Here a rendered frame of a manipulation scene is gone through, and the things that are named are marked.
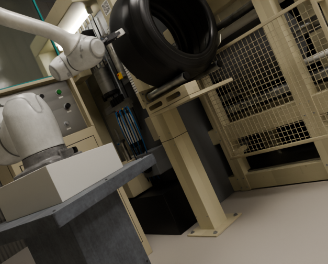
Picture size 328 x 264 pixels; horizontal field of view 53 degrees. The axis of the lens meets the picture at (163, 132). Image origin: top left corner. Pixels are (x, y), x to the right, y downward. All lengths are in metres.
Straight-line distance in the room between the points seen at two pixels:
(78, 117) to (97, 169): 1.04
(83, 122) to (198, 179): 0.81
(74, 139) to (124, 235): 0.98
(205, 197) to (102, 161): 1.03
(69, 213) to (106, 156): 0.34
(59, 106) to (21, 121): 0.98
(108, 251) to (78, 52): 0.72
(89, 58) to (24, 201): 0.56
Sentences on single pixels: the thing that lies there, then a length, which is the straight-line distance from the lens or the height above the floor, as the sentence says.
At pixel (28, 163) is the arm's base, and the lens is 1.17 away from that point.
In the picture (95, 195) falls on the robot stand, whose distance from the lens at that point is 0.97.
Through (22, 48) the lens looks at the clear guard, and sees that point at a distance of 2.18.
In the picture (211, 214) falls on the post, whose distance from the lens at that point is 2.08.
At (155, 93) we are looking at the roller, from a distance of 1.83.
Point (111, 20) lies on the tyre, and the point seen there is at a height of 1.33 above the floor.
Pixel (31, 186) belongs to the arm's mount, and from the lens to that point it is 1.10.
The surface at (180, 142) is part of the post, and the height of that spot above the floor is 0.58.
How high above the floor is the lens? 0.75
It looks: 2 degrees down
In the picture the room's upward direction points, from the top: 25 degrees counter-clockwise
